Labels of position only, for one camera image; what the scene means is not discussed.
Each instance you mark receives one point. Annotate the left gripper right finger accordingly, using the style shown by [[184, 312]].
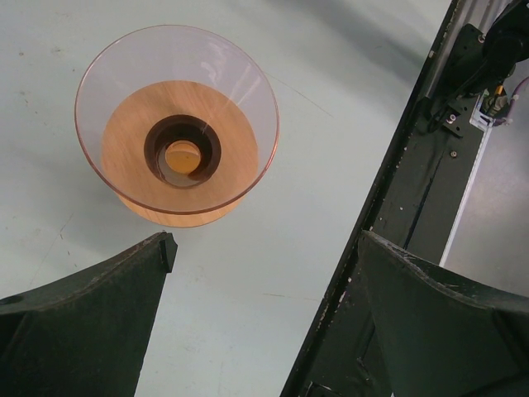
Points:
[[440, 333]]

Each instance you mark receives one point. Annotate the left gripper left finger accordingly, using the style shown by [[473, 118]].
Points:
[[87, 333]]

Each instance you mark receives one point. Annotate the clear glass dripper cone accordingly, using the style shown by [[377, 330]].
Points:
[[179, 122]]

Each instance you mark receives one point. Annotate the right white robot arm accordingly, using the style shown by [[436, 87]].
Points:
[[506, 42]]

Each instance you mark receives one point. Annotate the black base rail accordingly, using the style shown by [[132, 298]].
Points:
[[412, 202]]

